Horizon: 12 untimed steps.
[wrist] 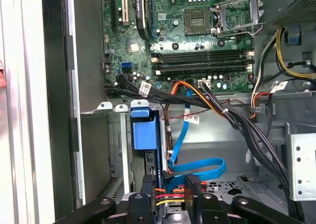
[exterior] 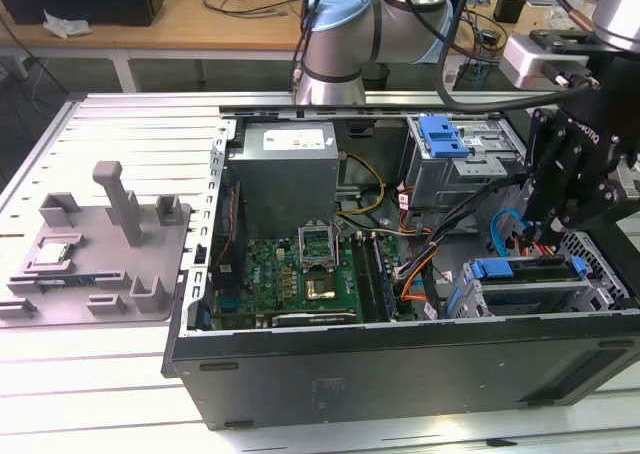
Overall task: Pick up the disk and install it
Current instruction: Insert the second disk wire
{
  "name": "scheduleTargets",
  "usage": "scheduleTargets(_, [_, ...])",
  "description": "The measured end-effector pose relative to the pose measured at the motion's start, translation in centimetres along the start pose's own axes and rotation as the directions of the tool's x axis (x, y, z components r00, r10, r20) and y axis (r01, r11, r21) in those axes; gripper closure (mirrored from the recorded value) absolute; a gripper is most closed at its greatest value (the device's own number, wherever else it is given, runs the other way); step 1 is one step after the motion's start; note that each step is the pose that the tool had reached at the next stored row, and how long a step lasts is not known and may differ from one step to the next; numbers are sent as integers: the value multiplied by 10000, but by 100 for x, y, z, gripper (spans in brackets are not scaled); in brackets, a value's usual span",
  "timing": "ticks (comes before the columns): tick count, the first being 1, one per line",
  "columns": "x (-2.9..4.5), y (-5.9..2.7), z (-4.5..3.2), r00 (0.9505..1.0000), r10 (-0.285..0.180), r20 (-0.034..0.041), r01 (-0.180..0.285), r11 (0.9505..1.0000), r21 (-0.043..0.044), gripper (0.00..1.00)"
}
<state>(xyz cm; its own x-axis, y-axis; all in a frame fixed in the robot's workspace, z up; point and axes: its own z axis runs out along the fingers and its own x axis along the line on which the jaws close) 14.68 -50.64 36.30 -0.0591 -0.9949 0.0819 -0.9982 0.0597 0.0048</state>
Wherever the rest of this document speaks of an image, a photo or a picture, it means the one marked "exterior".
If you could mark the crumpled white paper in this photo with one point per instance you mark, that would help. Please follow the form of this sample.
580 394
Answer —
65 24

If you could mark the CPU socket with gold contacts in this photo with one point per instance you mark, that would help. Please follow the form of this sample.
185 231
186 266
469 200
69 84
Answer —
320 287

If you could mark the metal disk bay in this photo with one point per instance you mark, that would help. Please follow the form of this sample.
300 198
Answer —
595 294

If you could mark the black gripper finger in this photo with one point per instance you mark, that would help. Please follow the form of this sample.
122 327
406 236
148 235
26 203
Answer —
552 169
597 201

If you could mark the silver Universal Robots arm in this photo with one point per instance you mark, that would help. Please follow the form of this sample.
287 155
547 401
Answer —
345 39

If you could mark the grey parts rack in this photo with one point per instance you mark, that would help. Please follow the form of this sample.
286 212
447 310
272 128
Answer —
100 254

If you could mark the small black box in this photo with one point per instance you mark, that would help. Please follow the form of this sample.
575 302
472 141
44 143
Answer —
509 8

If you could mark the silver CPU chip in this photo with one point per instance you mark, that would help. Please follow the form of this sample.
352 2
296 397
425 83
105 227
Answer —
51 253

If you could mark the metal optical drive cage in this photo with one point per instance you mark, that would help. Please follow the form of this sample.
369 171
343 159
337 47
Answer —
465 179

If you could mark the green motherboard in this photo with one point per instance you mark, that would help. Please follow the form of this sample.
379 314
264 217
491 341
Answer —
270 274

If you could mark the hard disk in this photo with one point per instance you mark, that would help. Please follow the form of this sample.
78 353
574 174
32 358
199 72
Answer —
492 268

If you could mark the black open PC case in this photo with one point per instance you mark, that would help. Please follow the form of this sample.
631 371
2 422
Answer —
400 374

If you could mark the empty black RAM slot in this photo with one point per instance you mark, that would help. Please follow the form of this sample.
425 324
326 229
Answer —
362 279

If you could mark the grey power supply unit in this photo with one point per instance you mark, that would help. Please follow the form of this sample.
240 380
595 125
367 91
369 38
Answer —
285 174

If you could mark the wooden desk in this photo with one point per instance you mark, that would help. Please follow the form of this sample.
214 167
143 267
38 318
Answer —
165 24

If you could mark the blue plastic drive carrier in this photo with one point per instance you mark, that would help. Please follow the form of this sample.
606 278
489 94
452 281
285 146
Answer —
442 139

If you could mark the clear plastic bags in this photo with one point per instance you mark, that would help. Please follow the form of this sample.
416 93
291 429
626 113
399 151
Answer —
562 16

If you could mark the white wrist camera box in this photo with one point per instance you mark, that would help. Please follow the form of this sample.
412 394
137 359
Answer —
525 59

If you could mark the black graphics card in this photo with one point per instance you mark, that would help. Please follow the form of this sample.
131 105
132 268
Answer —
315 318

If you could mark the installed RAM stick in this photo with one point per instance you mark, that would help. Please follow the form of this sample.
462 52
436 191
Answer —
384 279

